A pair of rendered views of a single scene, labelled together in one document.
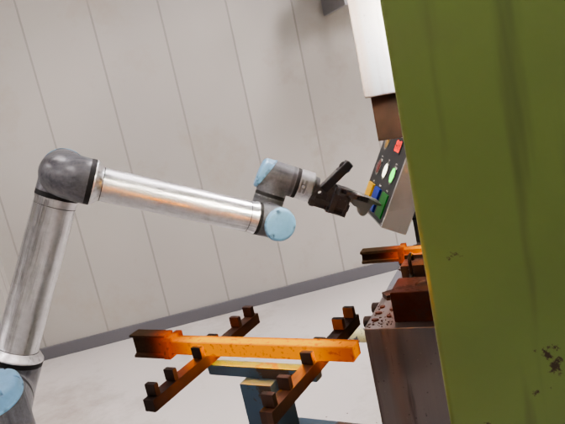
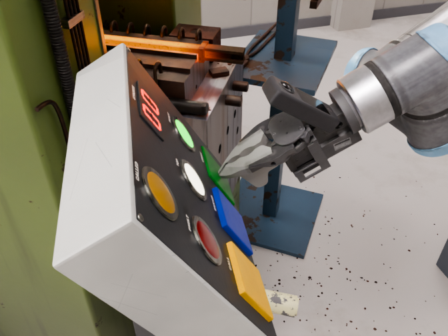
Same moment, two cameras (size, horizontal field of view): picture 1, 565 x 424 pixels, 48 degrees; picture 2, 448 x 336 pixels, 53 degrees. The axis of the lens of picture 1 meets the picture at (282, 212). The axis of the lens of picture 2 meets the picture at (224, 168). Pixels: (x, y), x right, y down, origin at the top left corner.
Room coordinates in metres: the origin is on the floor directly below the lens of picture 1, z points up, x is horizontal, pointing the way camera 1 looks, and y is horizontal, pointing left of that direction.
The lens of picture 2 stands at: (2.37, -0.38, 1.45)
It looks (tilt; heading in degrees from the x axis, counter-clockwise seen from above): 39 degrees down; 170
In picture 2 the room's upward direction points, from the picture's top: straight up
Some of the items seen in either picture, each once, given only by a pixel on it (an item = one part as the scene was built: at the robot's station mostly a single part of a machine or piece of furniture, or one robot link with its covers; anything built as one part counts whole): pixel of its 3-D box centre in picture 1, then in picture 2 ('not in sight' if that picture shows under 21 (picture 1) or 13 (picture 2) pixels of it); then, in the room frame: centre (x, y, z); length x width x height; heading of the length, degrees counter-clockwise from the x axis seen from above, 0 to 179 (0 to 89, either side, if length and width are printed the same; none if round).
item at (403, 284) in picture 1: (425, 298); (195, 43); (1.22, -0.25, 0.95); 0.12 x 0.09 x 0.07; 66
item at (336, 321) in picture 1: (290, 316); not in sight; (1.07, 0.02, 1.03); 0.23 x 0.06 x 0.02; 59
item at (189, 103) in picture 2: not in sight; (121, 97); (1.45, -0.45, 0.93); 0.40 x 0.03 x 0.03; 66
